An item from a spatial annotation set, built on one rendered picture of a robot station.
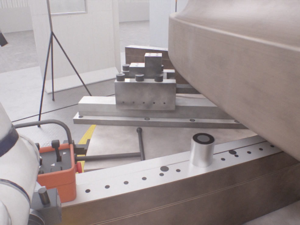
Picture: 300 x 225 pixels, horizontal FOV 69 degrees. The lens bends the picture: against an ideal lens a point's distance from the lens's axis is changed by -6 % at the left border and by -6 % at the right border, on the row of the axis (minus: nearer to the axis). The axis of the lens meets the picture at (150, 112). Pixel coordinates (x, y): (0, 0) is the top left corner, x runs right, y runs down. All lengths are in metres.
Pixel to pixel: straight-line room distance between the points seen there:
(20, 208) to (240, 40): 0.67
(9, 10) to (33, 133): 11.68
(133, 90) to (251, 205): 1.06
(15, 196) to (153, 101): 1.46
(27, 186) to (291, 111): 0.58
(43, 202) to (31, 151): 0.11
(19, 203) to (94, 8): 3.67
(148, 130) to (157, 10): 4.43
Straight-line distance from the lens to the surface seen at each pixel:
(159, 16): 5.86
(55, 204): 0.47
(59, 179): 0.66
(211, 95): 0.89
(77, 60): 3.84
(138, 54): 2.89
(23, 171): 0.36
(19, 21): 14.02
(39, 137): 2.50
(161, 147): 1.58
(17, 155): 0.36
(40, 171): 0.68
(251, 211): 1.16
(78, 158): 1.50
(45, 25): 3.64
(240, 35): 0.75
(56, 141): 0.68
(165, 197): 0.80
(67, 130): 0.72
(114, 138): 1.68
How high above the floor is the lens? 1.20
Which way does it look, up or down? 26 degrees down
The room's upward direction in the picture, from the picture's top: straight up
